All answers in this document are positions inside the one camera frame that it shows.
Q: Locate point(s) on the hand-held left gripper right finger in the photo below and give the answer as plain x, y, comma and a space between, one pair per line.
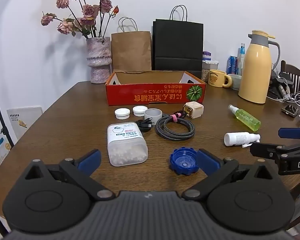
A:
210, 161

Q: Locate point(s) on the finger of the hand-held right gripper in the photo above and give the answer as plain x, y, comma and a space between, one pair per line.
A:
291, 133
262, 150

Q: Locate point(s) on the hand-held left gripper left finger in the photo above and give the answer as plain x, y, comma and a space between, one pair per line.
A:
89, 158

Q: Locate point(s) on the blue bottle cap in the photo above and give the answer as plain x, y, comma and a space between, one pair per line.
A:
183, 163

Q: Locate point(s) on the white spray bottle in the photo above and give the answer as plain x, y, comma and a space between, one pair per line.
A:
236, 138

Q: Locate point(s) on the green spray bottle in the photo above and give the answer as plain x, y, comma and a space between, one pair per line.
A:
247, 120

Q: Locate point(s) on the clear plastic tablet container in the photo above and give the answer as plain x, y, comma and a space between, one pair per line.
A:
124, 145

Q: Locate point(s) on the cream charger plug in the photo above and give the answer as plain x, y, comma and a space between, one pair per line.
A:
196, 110

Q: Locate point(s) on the white ribbed bottle cap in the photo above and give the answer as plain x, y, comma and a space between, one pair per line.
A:
140, 111
122, 113

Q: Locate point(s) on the red cardboard box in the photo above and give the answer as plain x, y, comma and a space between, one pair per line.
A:
145, 95

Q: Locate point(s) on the black desk device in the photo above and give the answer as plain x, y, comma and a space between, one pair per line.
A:
277, 87

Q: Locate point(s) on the dark wooden chair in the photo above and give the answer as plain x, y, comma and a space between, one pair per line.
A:
292, 73

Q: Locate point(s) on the yellow thermos jug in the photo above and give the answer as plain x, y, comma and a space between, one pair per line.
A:
255, 72

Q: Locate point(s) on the white flat box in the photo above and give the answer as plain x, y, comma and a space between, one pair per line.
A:
24, 118

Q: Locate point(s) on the yellow bear mug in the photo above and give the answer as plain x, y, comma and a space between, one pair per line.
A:
216, 78

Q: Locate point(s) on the blue drink can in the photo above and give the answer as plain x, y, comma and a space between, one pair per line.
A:
232, 65

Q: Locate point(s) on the clear glass bottle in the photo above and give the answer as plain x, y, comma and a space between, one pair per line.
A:
241, 57

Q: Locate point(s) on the clear seed container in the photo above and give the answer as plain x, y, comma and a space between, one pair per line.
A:
210, 68

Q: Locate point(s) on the pink marbled ceramic vase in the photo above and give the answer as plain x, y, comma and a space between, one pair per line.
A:
98, 60

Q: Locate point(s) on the brown paper bag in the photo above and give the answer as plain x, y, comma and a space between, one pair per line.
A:
131, 50

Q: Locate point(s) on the black paper bag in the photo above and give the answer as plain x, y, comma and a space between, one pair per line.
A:
177, 45

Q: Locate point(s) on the dried pink rose bouquet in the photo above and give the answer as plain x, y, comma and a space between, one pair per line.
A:
89, 10

